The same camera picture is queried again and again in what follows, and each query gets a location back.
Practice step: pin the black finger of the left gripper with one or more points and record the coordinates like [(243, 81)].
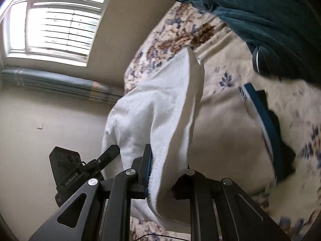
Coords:
[(106, 156)]

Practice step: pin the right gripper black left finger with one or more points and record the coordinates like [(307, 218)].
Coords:
[(100, 210)]

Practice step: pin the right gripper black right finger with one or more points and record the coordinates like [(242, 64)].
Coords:
[(221, 210)]

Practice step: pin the white cloth garment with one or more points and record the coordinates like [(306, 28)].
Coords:
[(160, 111)]

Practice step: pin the stack of folded clothes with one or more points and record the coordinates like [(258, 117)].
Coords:
[(282, 156)]

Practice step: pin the floral and checked fleece blanket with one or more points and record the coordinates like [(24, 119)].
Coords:
[(228, 132)]

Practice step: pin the teal striped curtain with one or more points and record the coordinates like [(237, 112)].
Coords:
[(58, 83)]

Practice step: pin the white framed window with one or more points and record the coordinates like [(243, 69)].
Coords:
[(61, 31)]

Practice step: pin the dark teal velvet garment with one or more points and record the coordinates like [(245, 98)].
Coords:
[(283, 36)]

